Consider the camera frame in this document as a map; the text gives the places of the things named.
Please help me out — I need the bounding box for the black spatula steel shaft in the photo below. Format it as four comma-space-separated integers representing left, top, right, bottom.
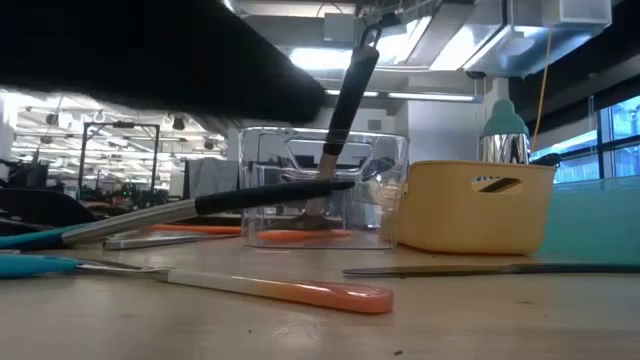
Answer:
60, 178, 357, 247

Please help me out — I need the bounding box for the black slotted turner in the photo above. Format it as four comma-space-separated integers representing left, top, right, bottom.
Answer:
284, 22, 384, 231

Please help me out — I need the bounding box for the knife white orange handle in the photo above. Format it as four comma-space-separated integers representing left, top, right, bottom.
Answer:
74, 258, 395, 315

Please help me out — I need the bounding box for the clear plastic bin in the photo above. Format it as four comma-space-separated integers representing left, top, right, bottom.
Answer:
238, 125, 410, 250

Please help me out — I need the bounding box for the long orange spatula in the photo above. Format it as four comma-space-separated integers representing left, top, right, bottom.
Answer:
147, 223, 244, 236

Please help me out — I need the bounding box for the linear ceiling light bar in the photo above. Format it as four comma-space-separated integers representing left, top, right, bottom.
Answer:
323, 88, 484, 104

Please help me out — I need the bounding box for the yellow plastic bin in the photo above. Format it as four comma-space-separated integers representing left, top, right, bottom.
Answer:
397, 159, 557, 256

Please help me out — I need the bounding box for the grey ceiling junction box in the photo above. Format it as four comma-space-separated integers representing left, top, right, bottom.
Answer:
322, 12, 359, 44

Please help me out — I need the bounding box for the teal plastic tray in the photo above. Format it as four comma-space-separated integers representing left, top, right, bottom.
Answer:
537, 174, 640, 266

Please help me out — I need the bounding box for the glass window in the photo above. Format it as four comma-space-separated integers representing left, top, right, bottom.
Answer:
529, 94, 640, 184

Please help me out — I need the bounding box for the black rack frame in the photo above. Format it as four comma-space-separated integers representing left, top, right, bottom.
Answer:
77, 121, 162, 196

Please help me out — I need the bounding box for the yellow hanging cable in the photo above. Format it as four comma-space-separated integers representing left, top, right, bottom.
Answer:
529, 29, 555, 153

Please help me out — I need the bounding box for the rectangular metal ventilation duct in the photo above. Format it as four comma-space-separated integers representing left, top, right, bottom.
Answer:
429, 0, 614, 80

